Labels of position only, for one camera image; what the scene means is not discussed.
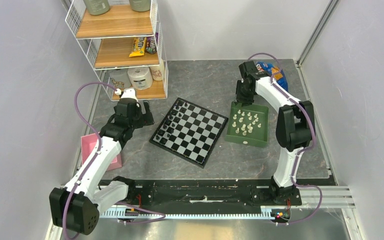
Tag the aluminium frame rail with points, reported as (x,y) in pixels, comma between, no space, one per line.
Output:
(325,17)

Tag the white toilet paper roll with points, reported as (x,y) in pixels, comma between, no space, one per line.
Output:
(140,77)

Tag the blue chips bag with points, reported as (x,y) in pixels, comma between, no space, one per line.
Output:
(271,69)

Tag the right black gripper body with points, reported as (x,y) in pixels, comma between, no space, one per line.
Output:
(242,95)

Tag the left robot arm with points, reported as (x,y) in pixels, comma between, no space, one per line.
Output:
(77,206)

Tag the black white chessboard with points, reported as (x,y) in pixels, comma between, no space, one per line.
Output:
(189,131)

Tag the green bottle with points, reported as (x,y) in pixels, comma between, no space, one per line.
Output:
(97,7)
(140,5)

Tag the white wire wooden shelf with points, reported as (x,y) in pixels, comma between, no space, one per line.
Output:
(106,40)

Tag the brown candy bag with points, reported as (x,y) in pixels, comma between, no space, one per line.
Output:
(152,44)

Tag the green plastic tray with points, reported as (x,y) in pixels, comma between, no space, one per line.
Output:
(260,136)

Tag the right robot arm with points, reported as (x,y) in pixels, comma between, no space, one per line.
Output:
(295,129)

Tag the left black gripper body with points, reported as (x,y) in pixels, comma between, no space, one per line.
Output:
(141,120)

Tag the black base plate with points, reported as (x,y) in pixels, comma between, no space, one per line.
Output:
(206,196)

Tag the white cup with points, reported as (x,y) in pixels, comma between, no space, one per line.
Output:
(158,72)

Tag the yellow candy bag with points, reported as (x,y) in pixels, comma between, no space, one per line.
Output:
(138,47)

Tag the white patterned mug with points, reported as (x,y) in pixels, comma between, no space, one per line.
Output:
(120,78)

